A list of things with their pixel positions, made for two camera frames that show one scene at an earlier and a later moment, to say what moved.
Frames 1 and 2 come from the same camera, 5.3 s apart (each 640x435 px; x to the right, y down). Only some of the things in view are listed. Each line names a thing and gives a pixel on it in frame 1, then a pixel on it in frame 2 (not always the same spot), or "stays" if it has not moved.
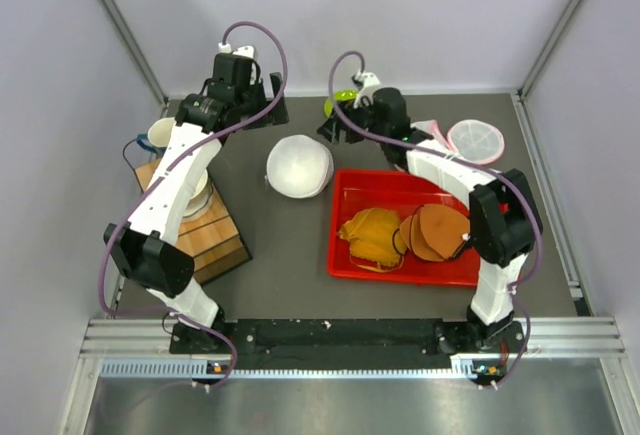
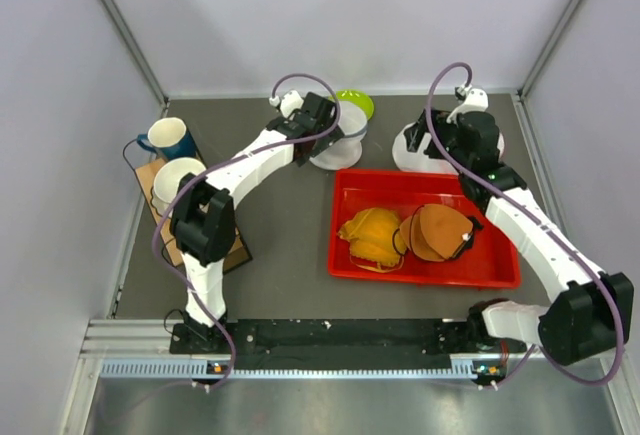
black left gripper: x=256 y=86 → x=325 y=141
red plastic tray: x=399 y=193 stays
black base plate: x=289 y=337 stays
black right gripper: x=333 y=129 → x=417 y=134
